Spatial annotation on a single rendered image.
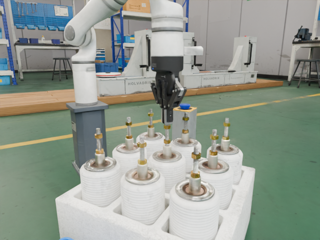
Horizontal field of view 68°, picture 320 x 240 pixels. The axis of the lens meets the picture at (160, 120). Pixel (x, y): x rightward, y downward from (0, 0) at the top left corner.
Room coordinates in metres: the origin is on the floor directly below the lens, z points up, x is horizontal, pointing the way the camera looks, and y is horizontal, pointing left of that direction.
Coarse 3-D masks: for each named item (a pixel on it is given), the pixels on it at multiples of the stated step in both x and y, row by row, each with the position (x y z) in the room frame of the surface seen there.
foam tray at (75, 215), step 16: (80, 192) 0.52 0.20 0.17; (240, 192) 0.51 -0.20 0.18; (64, 208) 0.47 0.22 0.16; (80, 208) 0.45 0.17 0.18; (96, 208) 0.45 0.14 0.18; (112, 208) 0.45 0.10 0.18; (240, 208) 0.46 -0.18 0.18; (64, 224) 0.48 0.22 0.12; (80, 224) 0.45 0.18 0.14; (96, 224) 0.43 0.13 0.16; (112, 224) 0.41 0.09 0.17; (128, 224) 0.40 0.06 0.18; (144, 224) 0.40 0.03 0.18; (160, 224) 0.40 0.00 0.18; (224, 224) 0.40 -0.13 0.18; (240, 224) 0.46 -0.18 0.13
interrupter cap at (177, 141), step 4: (176, 140) 0.68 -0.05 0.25; (180, 140) 0.68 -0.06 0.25; (192, 140) 0.68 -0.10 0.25; (196, 140) 0.68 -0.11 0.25; (176, 144) 0.65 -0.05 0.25; (180, 144) 0.65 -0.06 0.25; (184, 144) 0.64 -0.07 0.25; (188, 144) 0.64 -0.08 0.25; (192, 144) 0.65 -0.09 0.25; (196, 144) 0.65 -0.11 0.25
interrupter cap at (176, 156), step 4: (156, 152) 0.59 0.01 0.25; (160, 152) 0.59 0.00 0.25; (172, 152) 0.59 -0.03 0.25; (176, 152) 0.59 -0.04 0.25; (152, 156) 0.56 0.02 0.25; (156, 156) 0.56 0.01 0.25; (160, 156) 0.57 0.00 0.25; (172, 156) 0.57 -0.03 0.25; (176, 156) 0.56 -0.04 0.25; (180, 156) 0.56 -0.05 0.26; (156, 160) 0.54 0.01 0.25; (160, 160) 0.53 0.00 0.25; (164, 160) 0.53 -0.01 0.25; (168, 160) 0.54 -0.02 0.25; (172, 160) 0.53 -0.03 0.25; (176, 160) 0.54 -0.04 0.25
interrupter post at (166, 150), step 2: (164, 144) 0.57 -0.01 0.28; (164, 146) 0.56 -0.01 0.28; (166, 146) 0.56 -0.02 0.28; (168, 146) 0.56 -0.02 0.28; (170, 146) 0.56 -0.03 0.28; (164, 148) 0.56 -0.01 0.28; (166, 148) 0.56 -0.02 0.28; (168, 148) 0.56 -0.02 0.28; (170, 148) 0.56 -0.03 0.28; (164, 150) 0.56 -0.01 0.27; (166, 150) 0.56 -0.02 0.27; (168, 150) 0.56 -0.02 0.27; (170, 150) 0.56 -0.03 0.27; (164, 152) 0.56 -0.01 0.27; (166, 152) 0.56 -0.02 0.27; (168, 152) 0.56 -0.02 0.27; (170, 152) 0.56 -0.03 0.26; (164, 154) 0.56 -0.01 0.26; (166, 154) 0.56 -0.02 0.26; (168, 154) 0.56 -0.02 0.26; (170, 154) 0.56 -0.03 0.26; (164, 156) 0.56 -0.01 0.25; (166, 156) 0.56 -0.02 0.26; (168, 156) 0.56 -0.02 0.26; (170, 156) 0.56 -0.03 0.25
